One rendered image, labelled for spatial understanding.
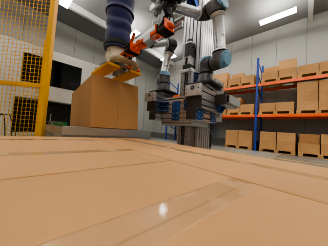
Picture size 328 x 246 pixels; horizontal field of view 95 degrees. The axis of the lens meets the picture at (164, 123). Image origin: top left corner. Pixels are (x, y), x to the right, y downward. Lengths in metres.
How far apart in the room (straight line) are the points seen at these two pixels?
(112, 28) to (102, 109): 0.66
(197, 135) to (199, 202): 1.31
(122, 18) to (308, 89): 7.33
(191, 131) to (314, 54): 8.70
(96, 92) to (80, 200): 1.08
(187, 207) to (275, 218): 0.09
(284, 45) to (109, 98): 9.54
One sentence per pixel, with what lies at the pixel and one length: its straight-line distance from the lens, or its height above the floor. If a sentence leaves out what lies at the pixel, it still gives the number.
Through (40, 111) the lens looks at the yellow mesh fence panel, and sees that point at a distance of 1.92.
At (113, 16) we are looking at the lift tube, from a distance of 1.54.
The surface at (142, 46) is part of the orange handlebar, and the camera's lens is 1.15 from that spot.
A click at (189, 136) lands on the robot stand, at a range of 1.47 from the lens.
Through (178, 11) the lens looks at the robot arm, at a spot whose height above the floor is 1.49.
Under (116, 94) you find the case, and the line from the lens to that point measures 1.30.
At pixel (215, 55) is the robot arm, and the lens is 1.33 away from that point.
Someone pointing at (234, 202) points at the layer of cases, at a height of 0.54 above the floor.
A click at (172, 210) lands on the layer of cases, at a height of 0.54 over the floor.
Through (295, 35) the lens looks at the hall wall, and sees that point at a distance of 10.27.
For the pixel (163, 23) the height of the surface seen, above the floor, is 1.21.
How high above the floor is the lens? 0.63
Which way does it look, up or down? 3 degrees up
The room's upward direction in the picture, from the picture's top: 4 degrees clockwise
